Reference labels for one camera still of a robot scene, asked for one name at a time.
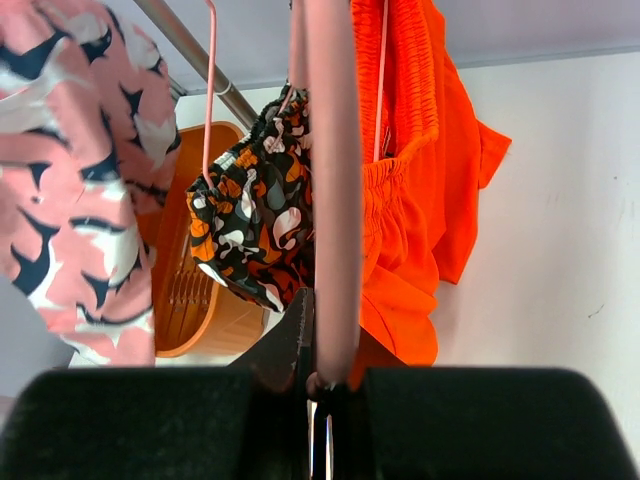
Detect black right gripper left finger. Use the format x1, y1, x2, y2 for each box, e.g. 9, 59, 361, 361
1, 289, 315, 479

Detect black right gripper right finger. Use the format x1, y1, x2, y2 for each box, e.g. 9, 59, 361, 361
333, 367, 639, 479

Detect pink navy patterned shorts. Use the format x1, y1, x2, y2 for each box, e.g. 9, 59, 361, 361
1, 1, 180, 366

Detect pink wire hanger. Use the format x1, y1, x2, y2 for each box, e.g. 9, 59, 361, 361
289, 1, 363, 400

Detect black orange patterned shorts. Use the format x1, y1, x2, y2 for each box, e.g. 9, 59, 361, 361
186, 85, 315, 313

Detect pink hanger under patterned shorts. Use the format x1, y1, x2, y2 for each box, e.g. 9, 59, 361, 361
202, 0, 304, 190

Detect pink hanger under orange shorts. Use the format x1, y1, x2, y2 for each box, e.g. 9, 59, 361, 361
373, 0, 389, 163

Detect orange plastic basket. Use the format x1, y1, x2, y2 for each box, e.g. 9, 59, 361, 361
138, 126, 265, 358

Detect silver clothes rack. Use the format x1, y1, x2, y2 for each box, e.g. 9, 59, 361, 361
136, 0, 257, 128

